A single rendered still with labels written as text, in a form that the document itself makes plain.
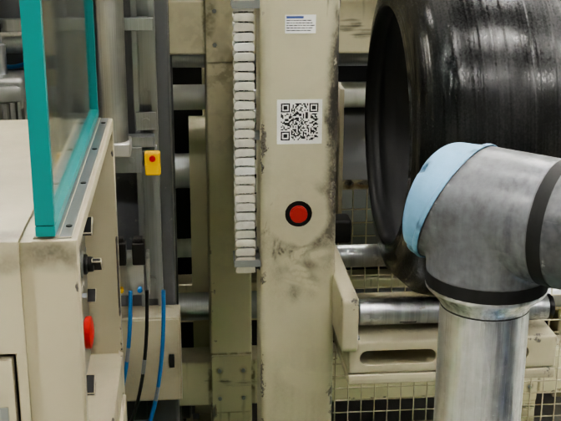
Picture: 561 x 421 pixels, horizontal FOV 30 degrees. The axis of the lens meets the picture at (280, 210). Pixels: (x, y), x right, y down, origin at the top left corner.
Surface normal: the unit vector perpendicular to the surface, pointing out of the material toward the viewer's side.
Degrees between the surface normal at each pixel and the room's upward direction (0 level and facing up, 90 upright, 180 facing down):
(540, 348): 90
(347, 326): 90
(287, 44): 90
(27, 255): 90
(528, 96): 69
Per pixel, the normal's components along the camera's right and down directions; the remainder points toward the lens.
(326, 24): 0.09, 0.30
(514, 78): 0.08, -0.16
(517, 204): -0.57, -0.20
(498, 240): -0.62, 0.31
